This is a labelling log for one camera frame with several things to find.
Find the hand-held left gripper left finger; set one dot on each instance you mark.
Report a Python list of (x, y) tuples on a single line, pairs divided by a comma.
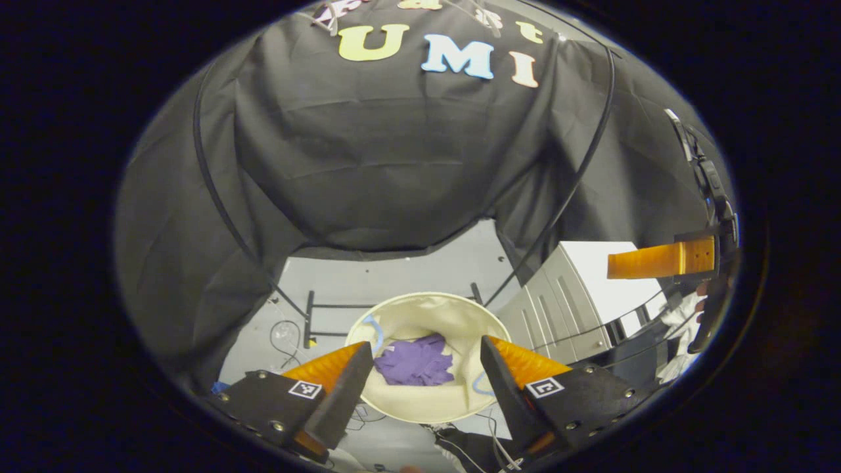
[(341, 407)]

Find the white cabinet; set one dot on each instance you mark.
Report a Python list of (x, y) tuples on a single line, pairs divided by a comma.
[(565, 309)]

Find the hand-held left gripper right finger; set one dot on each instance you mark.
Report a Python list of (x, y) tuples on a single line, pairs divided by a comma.
[(509, 401)]

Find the cream round laundry hamper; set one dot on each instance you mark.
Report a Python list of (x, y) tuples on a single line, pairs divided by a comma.
[(420, 315)]

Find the purple knit jacket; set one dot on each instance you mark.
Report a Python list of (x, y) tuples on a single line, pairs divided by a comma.
[(415, 361)]

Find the person's white clothing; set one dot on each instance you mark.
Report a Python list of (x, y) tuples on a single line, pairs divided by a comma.
[(680, 315)]

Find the black metal clothes rack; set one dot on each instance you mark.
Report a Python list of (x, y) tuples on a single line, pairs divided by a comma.
[(309, 322)]

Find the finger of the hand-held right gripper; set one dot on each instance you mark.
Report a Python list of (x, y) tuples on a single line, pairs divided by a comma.
[(657, 261)]

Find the black backdrop cloth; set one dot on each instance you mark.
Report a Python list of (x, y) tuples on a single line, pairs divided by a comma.
[(394, 164)]

